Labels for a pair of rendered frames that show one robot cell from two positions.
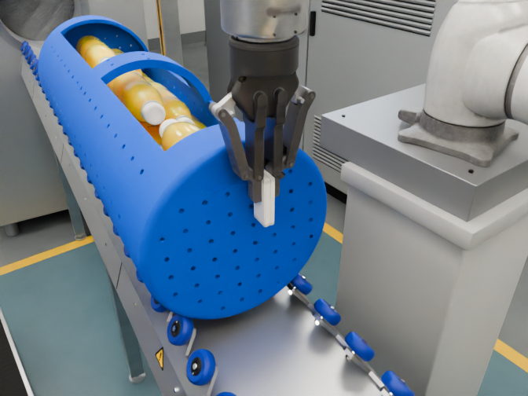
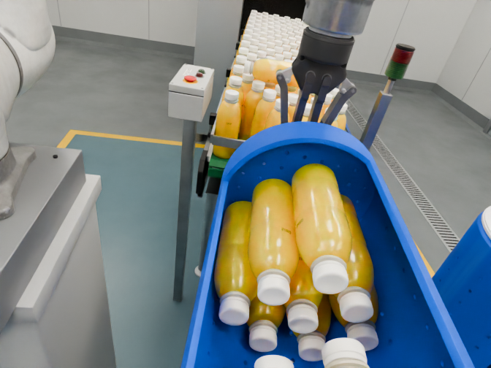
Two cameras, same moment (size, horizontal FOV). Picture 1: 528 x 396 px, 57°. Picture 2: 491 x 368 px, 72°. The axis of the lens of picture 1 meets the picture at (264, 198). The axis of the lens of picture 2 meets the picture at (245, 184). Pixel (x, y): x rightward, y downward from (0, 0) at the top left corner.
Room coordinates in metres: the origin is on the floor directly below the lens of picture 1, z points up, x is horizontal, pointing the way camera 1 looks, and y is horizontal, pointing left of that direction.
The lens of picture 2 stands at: (1.03, 0.17, 1.45)
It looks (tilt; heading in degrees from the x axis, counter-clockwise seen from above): 35 degrees down; 207
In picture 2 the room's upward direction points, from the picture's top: 11 degrees clockwise
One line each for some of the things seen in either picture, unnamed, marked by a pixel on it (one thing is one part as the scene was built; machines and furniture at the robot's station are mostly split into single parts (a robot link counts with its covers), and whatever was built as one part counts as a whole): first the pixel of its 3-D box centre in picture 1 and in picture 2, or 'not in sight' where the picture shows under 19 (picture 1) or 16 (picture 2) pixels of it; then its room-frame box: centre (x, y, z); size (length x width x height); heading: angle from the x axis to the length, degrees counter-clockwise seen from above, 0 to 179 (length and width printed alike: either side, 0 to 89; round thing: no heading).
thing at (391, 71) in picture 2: not in sight; (396, 69); (-0.23, 0.01, 1.18); 0.06 x 0.06 x 0.05
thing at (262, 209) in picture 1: (261, 199); not in sight; (0.52, 0.00, 1.16); 0.03 x 0.01 x 0.07; 29
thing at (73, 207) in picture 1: (67, 185); not in sight; (2.02, 0.94, 0.31); 0.06 x 0.06 x 0.63; 29
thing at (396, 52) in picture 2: not in sight; (402, 55); (-0.23, 0.01, 1.23); 0.06 x 0.06 x 0.04
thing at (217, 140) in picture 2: not in sight; (279, 151); (0.21, -0.15, 0.96); 0.40 x 0.01 x 0.03; 119
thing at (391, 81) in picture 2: not in sight; (395, 70); (-0.23, 0.01, 1.18); 0.06 x 0.06 x 0.16
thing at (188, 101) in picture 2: not in sight; (192, 90); (0.24, -0.47, 1.05); 0.20 x 0.10 x 0.10; 29
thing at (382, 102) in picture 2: not in sight; (337, 211); (-0.23, 0.01, 0.55); 0.04 x 0.04 x 1.10; 29
